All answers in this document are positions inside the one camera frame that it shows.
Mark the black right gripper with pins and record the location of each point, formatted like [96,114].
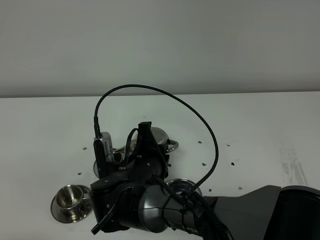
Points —
[149,161]

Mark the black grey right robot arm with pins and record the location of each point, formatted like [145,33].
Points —
[132,193]

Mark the far stainless steel teacup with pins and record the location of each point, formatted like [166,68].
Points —
[119,154]

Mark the stainless steel teacup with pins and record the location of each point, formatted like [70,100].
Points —
[70,198]
[119,154]

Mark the stainless steel teapot saucer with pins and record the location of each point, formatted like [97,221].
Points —
[181,185]

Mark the near stainless steel teacup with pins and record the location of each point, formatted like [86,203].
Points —
[70,198]

